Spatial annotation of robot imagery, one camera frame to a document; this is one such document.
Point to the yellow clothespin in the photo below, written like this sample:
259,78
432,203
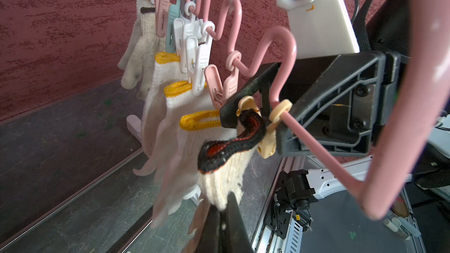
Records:
267,146

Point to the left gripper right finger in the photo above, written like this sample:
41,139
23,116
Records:
236,238

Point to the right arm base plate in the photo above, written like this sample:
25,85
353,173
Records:
292,199

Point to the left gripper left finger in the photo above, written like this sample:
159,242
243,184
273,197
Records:
211,239

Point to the yellow cuff white glove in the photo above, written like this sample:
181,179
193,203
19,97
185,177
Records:
136,33

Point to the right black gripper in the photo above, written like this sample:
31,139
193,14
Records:
335,98

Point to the aluminium front rail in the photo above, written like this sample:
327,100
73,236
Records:
264,239

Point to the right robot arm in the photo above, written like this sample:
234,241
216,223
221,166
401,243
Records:
425,89

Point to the green clothespin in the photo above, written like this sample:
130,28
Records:
173,13

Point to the white clothespin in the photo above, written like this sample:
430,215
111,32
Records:
183,29
197,57

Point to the black cuff white glove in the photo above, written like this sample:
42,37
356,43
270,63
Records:
140,67

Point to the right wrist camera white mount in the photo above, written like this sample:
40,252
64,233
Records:
320,27

